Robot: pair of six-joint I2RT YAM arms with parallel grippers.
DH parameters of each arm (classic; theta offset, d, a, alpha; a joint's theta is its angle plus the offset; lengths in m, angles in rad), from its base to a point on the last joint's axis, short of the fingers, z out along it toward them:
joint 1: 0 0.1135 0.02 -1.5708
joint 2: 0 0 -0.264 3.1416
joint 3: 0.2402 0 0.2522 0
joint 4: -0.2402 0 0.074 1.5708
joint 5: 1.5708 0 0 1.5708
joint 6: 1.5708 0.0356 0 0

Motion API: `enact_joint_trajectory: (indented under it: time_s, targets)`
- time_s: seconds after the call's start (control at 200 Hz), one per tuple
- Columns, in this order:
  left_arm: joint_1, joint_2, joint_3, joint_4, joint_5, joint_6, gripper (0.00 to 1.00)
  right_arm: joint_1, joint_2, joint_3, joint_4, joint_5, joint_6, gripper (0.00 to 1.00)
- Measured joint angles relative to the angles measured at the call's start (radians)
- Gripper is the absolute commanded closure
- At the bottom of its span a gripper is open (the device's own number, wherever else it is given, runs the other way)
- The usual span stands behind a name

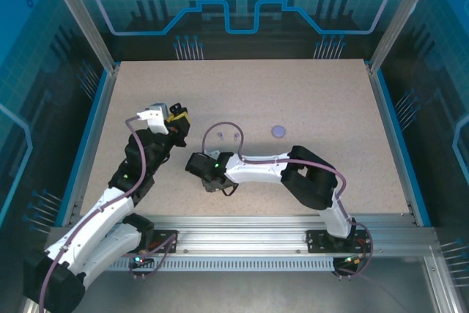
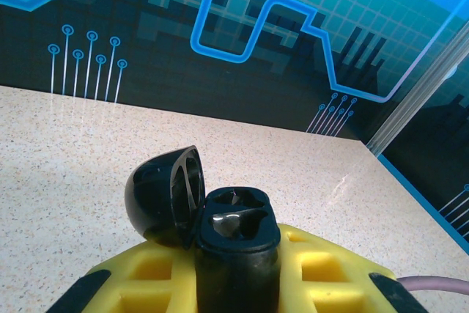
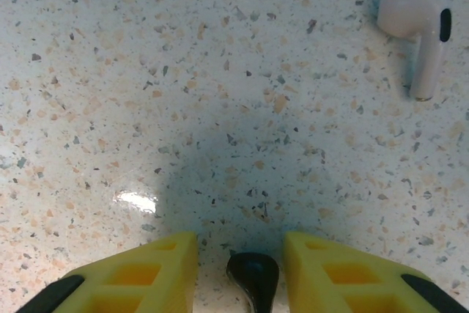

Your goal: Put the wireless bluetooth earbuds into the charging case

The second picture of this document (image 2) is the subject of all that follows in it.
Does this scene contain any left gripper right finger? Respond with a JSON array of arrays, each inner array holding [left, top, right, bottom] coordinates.
[[274, 221, 426, 313]]

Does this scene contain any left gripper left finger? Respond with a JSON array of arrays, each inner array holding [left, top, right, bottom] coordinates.
[[47, 234, 201, 313]]

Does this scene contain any black earbud charging case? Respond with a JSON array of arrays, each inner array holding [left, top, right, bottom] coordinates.
[[123, 144, 282, 313]]

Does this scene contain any aluminium frame post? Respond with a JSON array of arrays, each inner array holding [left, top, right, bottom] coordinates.
[[367, 12, 469, 158]]

